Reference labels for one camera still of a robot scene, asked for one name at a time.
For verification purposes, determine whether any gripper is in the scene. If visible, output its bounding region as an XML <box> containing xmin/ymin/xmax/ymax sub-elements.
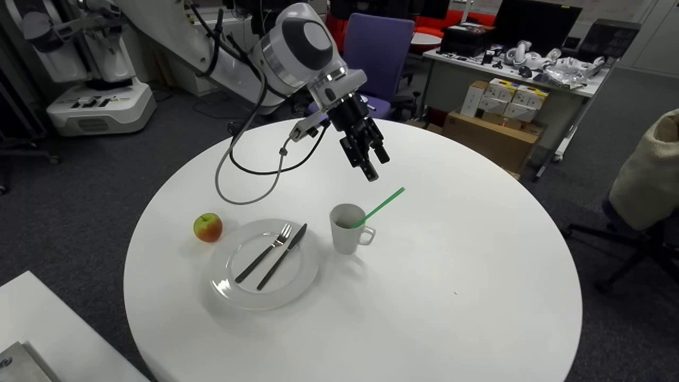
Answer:
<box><xmin>326</xmin><ymin>94</ymin><xmax>391</xmax><ymax>183</ymax></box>

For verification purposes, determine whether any green straw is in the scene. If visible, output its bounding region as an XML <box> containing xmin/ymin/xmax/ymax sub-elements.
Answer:
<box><xmin>351</xmin><ymin>187</ymin><xmax>406</xmax><ymax>229</ymax></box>

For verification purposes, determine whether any white mug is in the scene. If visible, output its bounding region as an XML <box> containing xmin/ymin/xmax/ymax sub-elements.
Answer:
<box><xmin>329</xmin><ymin>203</ymin><xmax>377</xmax><ymax>255</ymax></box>

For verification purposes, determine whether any white desk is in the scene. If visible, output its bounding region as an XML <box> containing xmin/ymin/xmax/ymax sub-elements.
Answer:
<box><xmin>419</xmin><ymin>47</ymin><xmax>619</xmax><ymax>182</ymax></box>

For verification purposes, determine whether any purple office chair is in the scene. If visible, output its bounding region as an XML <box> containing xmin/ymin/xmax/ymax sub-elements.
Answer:
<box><xmin>308</xmin><ymin>13</ymin><xmax>421</xmax><ymax>121</ymax></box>

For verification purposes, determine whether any brown cardboard box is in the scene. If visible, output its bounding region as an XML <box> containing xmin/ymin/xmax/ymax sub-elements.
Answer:
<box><xmin>442</xmin><ymin>111</ymin><xmax>543</xmax><ymax>175</ymax></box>

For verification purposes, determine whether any stack of small white boxes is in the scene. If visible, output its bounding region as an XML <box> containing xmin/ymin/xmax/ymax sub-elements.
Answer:
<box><xmin>460</xmin><ymin>78</ymin><xmax>550</xmax><ymax>124</ymax></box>

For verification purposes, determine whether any black case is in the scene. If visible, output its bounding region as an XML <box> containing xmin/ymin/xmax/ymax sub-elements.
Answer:
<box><xmin>440</xmin><ymin>23</ymin><xmax>496</xmax><ymax>58</ymax></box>

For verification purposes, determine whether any red sofa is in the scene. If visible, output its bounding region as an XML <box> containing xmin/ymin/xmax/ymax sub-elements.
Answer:
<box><xmin>414</xmin><ymin>10</ymin><xmax>497</xmax><ymax>39</ymax></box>

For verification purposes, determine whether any red green apple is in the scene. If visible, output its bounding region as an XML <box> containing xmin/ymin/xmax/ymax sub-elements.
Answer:
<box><xmin>193</xmin><ymin>213</ymin><xmax>224</xmax><ymax>244</ymax></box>

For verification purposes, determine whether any white plate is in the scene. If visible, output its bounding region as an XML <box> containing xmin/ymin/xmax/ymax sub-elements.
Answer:
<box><xmin>210</xmin><ymin>219</ymin><xmax>321</xmax><ymax>311</ymax></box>

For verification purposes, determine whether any heap of white gadgets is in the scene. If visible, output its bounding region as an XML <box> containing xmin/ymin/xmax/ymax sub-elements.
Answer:
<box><xmin>503</xmin><ymin>40</ymin><xmax>606</xmax><ymax>90</ymax></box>

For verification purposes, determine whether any black monitor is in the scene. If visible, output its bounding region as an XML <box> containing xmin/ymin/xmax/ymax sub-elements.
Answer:
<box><xmin>492</xmin><ymin>0</ymin><xmax>583</xmax><ymax>55</ymax></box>

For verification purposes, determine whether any dark tilted screen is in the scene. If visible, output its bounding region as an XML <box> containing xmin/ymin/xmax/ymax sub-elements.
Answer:
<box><xmin>577</xmin><ymin>18</ymin><xmax>641</xmax><ymax>63</ymax></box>

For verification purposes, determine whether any chair with cream fleece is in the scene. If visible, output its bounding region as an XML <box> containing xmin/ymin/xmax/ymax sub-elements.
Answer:
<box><xmin>561</xmin><ymin>108</ymin><xmax>679</xmax><ymax>294</ymax></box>

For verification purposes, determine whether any white mobile robot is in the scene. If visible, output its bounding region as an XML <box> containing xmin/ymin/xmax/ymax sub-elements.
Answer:
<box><xmin>20</xmin><ymin>0</ymin><xmax>158</xmax><ymax>137</ymax></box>

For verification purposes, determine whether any white side table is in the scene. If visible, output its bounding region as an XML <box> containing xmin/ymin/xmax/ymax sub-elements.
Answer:
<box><xmin>0</xmin><ymin>271</ymin><xmax>151</xmax><ymax>382</ymax></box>

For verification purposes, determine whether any grey metal plate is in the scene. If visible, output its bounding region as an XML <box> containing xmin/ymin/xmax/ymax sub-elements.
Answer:
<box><xmin>0</xmin><ymin>341</ymin><xmax>63</xmax><ymax>382</ymax></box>

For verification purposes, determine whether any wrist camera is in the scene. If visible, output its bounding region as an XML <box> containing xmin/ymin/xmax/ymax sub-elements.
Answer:
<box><xmin>289</xmin><ymin>112</ymin><xmax>330</xmax><ymax>143</ymax></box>

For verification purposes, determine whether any knife with black handle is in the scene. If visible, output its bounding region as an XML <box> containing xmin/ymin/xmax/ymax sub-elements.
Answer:
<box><xmin>256</xmin><ymin>223</ymin><xmax>308</xmax><ymax>291</ymax></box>

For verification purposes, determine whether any fork with black handle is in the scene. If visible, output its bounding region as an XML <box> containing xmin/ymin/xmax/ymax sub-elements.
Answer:
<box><xmin>234</xmin><ymin>223</ymin><xmax>293</xmax><ymax>284</ymax></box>

